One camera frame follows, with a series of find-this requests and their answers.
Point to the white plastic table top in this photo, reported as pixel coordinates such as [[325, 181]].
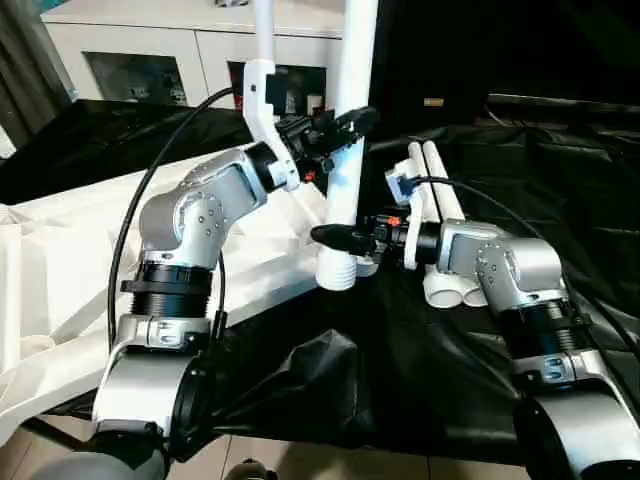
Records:
[[80, 260]]

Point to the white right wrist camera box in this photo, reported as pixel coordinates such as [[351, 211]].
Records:
[[405, 195]]

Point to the white plastic table leg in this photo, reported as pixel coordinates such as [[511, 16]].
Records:
[[352, 110], [435, 220], [455, 210], [263, 30]]

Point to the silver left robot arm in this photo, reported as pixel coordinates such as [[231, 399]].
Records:
[[190, 230]]

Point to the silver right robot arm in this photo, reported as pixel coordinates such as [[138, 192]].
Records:
[[510, 290]]

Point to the white cabinet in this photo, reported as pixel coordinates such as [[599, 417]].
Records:
[[180, 45]]

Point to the gold label plate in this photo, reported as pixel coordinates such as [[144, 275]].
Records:
[[433, 101]]

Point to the black mat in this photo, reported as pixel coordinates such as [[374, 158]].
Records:
[[420, 360]]

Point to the grey curtain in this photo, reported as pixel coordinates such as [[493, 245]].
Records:
[[30, 60]]

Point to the silver metal rail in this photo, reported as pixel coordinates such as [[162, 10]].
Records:
[[570, 103]]

